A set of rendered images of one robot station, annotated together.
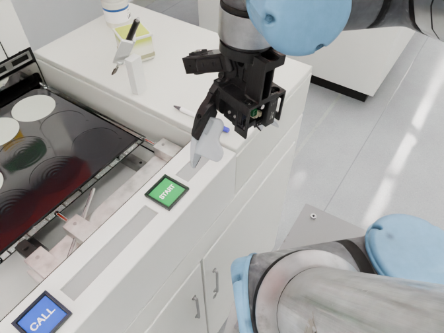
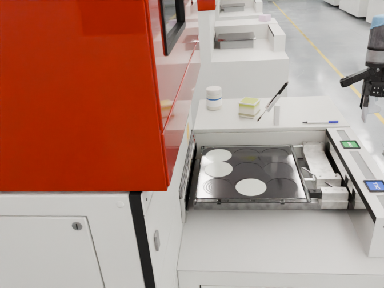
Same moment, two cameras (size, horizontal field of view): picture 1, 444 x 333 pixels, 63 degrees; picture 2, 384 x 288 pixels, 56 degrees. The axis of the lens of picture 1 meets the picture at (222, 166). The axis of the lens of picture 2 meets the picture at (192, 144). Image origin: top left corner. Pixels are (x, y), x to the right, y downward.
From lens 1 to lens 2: 116 cm
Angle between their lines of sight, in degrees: 30
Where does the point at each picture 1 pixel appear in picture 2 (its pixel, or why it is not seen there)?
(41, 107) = (222, 154)
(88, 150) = (276, 157)
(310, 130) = not seen: hidden behind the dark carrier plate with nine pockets
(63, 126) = (247, 155)
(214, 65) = (365, 75)
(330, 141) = not seen: hidden behind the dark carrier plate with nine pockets
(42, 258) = (328, 188)
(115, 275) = (376, 168)
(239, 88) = (376, 80)
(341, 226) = not seen: outside the picture
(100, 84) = (254, 128)
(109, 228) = (349, 160)
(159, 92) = (286, 122)
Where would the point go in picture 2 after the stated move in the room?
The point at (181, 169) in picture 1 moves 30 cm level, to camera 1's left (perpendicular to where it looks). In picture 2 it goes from (340, 138) to (278, 162)
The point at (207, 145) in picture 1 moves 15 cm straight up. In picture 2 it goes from (371, 107) to (379, 65)
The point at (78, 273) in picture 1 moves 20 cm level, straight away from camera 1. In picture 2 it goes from (363, 174) to (296, 167)
